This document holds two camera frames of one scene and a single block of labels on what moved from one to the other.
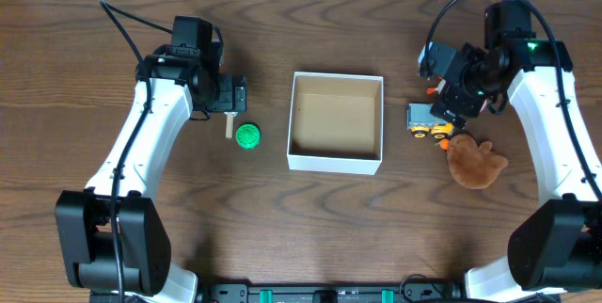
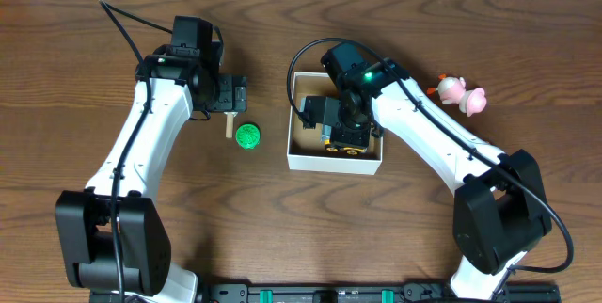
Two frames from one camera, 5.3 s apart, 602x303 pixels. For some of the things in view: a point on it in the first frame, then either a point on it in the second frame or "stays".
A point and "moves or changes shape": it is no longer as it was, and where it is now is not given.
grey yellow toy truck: (420, 121) moves or changes shape
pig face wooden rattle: (229, 123) stays
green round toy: (247, 135) stays
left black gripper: (230, 94) stays
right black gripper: (451, 105) → (348, 136)
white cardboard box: (336, 123) stays
